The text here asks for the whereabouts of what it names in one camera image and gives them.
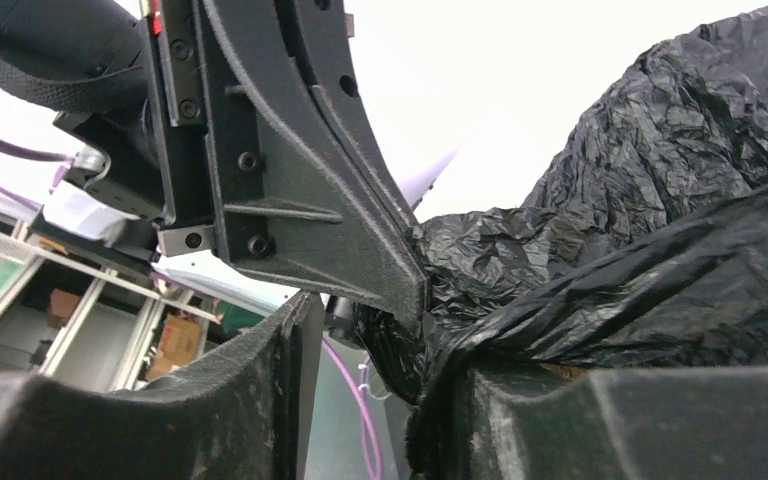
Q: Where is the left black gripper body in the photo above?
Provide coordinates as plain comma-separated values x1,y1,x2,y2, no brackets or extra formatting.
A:
0,1,216,263

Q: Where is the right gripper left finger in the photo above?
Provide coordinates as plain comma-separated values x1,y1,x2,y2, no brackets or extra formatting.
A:
0,291,323,479

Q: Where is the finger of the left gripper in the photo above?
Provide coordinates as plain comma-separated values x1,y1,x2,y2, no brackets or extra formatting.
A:
277,0,416,229
158,0,428,326

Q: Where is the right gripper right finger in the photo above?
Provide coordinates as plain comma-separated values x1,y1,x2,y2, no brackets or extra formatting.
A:
417,360,768,480

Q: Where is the black plastic trash bag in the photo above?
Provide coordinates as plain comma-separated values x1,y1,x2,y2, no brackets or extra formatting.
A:
355,6,768,479

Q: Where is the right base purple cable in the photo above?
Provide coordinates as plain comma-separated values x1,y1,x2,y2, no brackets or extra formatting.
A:
320,337,385,480

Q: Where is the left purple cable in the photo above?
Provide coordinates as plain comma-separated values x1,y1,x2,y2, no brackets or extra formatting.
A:
0,115,81,213

